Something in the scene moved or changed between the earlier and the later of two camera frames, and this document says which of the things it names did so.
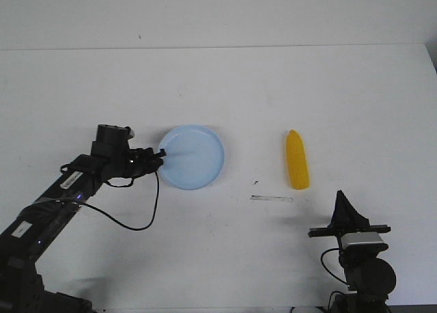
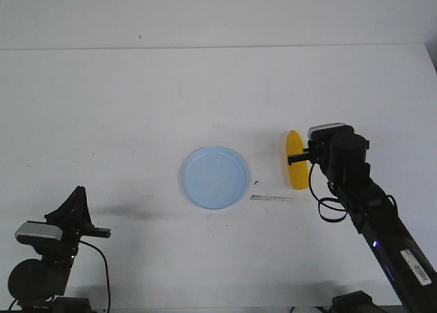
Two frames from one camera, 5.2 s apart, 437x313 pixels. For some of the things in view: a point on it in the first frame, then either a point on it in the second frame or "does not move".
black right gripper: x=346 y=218 → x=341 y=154
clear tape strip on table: x=281 y=199 does not move
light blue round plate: x=194 y=156 → x=214 y=177
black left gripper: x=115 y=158 → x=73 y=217
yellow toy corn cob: x=297 y=160 does not move
